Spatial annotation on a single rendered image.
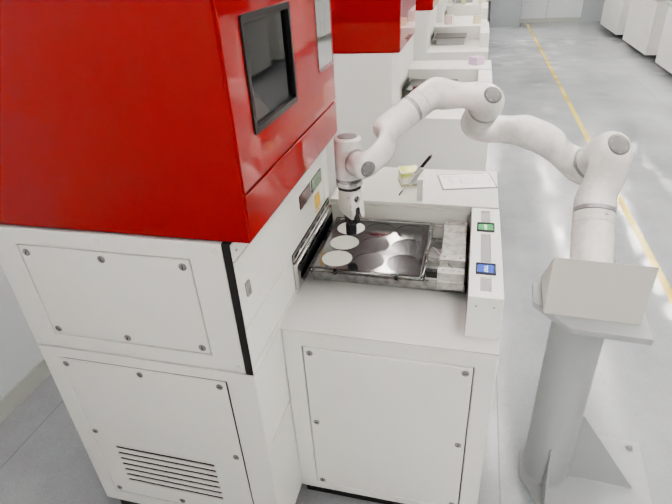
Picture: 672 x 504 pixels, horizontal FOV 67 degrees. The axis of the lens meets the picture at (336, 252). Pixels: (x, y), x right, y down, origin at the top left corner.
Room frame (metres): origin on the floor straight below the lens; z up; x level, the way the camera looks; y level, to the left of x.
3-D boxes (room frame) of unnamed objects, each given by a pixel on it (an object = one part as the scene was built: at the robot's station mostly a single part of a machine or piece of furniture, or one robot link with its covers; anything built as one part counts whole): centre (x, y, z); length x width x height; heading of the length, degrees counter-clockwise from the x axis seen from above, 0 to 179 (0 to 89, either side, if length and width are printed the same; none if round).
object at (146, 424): (1.49, 0.46, 0.41); 0.82 x 0.71 x 0.82; 164
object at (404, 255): (1.52, -0.14, 0.90); 0.34 x 0.34 x 0.01; 74
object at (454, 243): (1.46, -0.40, 0.87); 0.36 x 0.08 x 0.03; 164
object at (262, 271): (1.40, 0.13, 1.02); 0.82 x 0.03 x 0.40; 164
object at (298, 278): (1.56, 0.07, 0.89); 0.44 x 0.02 x 0.10; 164
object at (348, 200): (1.50, -0.06, 1.09); 0.10 x 0.07 x 0.11; 25
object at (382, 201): (1.87, -0.34, 0.89); 0.62 x 0.35 x 0.14; 74
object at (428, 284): (1.39, -0.16, 0.84); 0.50 x 0.02 x 0.03; 74
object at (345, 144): (1.49, -0.06, 1.23); 0.09 x 0.08 x 0.13; 28
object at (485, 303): (1.36, -0.47, 0.89); 0.55 x 0.09 x 0.14; 164
